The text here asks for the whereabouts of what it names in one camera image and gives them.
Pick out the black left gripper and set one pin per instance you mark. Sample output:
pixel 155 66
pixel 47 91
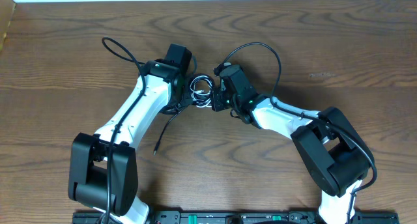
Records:
pixel 187 101

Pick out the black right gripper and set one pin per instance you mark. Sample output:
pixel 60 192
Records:
pixel 216 105

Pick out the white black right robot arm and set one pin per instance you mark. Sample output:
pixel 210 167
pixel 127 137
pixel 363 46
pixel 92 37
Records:
pixel 335 156

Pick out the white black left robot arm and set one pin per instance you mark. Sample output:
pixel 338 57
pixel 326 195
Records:
pixel 103 167

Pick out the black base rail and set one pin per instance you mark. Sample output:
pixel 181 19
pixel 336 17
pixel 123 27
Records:
pixel 176 217

